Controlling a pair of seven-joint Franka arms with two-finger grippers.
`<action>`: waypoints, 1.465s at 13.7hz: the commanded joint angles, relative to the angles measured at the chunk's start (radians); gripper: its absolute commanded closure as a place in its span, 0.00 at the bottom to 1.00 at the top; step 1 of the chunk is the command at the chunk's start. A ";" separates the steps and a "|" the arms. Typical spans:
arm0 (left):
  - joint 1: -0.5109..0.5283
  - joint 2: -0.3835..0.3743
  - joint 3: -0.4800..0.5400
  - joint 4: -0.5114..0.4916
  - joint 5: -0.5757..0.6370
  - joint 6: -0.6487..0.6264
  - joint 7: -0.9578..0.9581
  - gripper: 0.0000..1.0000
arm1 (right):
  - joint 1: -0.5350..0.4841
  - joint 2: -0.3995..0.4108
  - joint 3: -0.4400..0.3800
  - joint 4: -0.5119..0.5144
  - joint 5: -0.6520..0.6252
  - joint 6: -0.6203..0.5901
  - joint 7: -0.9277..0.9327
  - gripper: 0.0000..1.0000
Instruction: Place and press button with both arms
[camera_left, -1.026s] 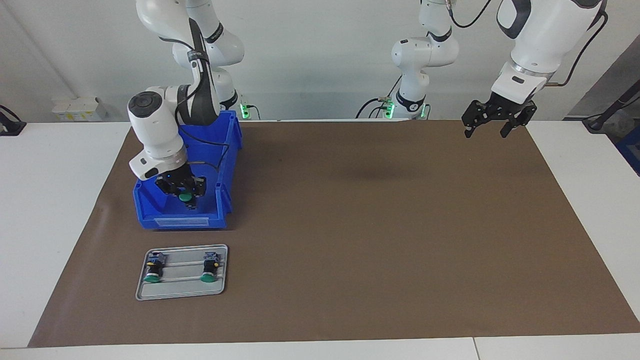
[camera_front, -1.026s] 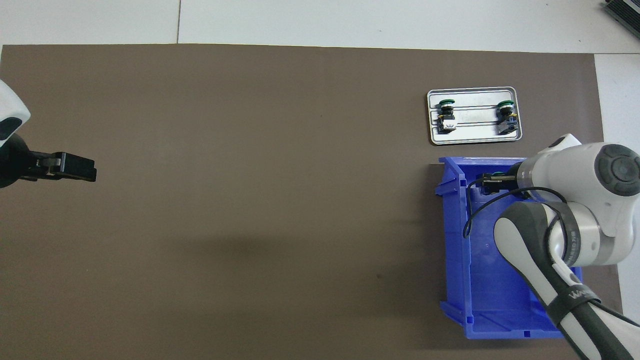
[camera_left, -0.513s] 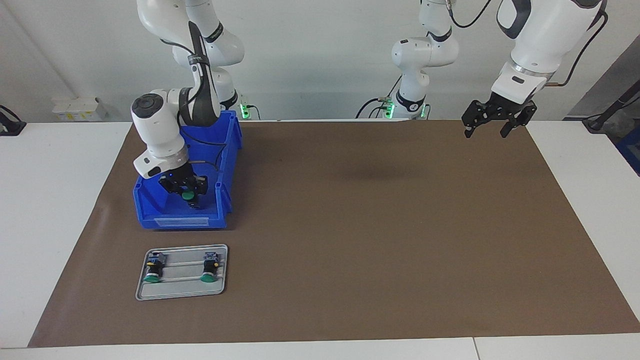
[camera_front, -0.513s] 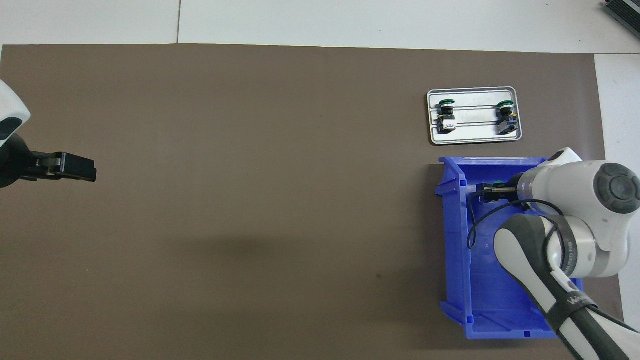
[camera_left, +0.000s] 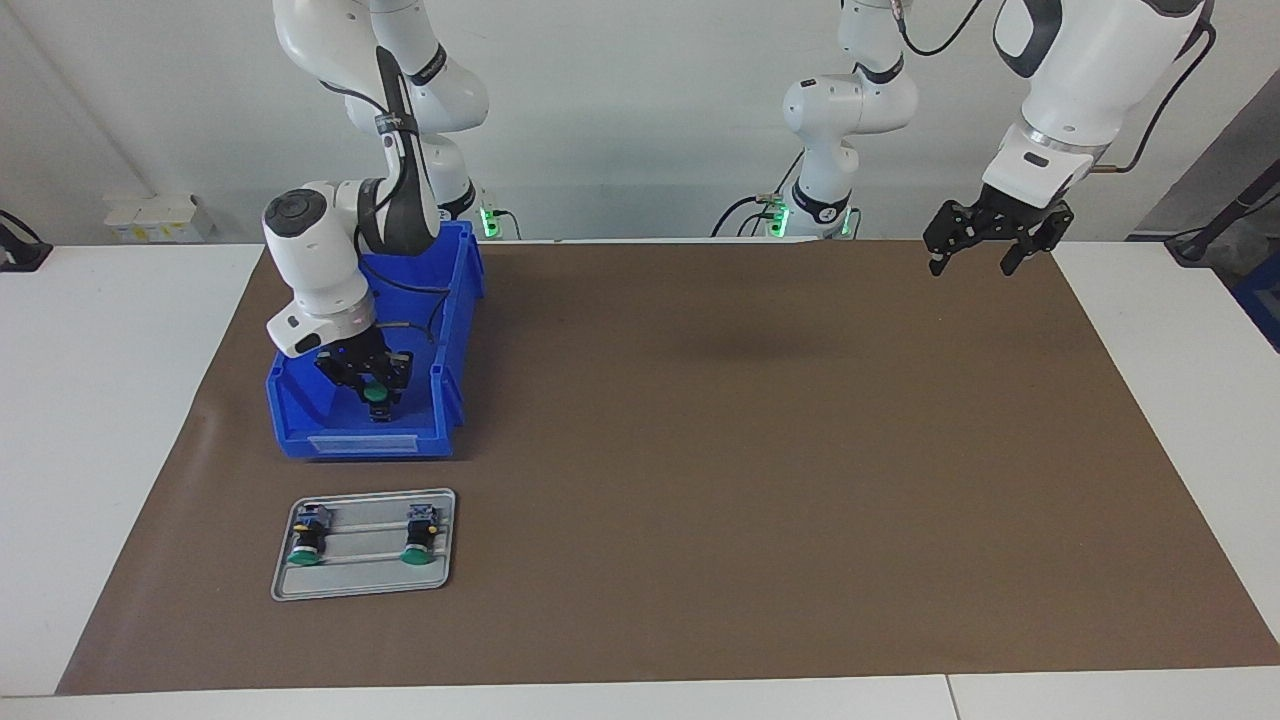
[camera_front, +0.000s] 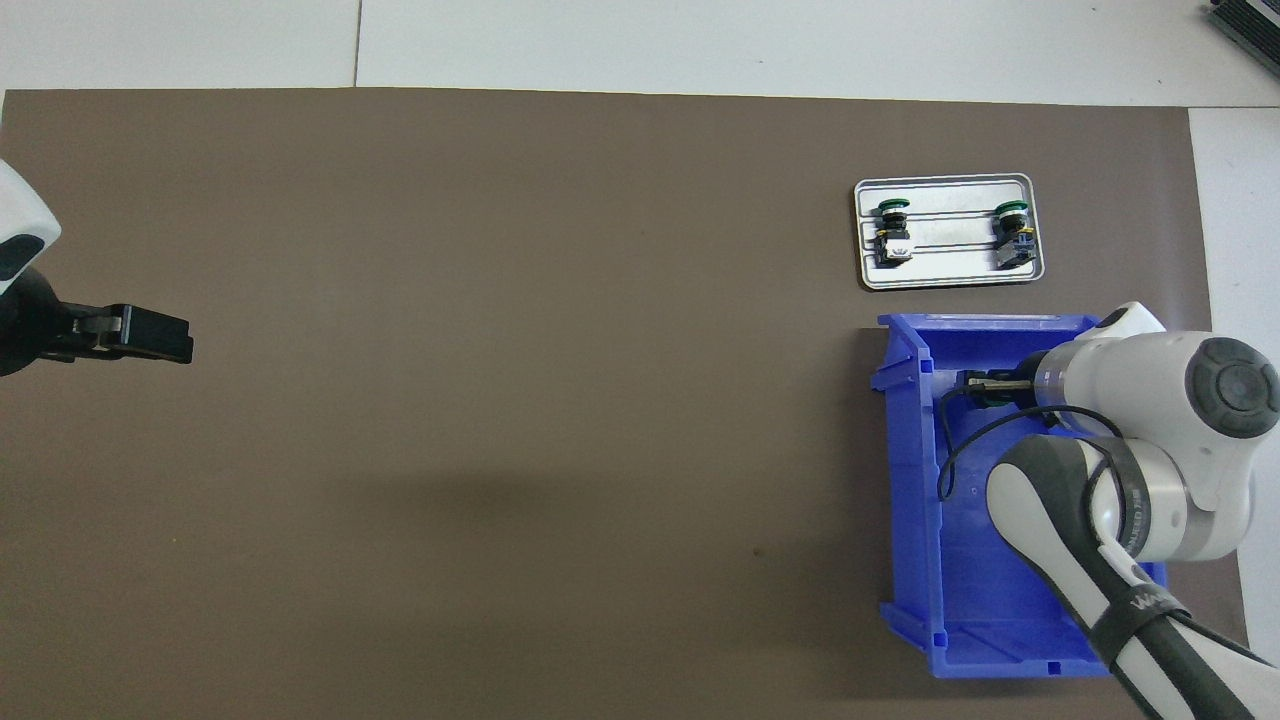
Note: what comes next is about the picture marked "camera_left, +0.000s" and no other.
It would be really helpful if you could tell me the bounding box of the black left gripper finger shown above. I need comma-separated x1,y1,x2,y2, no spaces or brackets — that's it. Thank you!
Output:
921,200,976,278
1000,215,1076,278

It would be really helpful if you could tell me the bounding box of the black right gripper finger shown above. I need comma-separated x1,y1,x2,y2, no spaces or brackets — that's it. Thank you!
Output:
372,350,414,423
314,354,373,408

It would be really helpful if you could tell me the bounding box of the blue plastic storage bin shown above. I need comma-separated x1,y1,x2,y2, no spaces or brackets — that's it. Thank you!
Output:
265,220,488,461

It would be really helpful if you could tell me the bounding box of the black tripod leg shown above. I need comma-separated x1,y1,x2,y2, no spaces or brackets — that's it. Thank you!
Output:
1165,158,1280,266

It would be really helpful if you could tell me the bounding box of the grey metal tray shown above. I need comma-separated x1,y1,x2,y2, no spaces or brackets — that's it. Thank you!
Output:
270,487,458,603

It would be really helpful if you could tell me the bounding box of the brown table mat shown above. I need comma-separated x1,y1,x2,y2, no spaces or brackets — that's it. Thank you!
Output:
55,238,1280,697

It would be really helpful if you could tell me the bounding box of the black stand foot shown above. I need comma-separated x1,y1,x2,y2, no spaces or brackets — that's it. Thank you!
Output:
0,208,54,273

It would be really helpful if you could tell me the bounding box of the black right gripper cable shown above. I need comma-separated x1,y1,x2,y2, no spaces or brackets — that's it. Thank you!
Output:
340,85,453,346

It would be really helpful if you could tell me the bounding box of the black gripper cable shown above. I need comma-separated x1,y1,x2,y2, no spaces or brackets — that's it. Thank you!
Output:
340,85,453,346
895,0,1218,176

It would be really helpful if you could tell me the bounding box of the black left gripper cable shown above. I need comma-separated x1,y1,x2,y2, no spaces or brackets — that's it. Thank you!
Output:
895,0,1218,176

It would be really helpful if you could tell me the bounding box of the black base cable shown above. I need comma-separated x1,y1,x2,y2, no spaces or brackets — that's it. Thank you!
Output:
710,193,779,239

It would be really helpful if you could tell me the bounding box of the blue frame part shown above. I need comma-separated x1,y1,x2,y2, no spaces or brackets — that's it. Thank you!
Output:
1232,248,1280,353

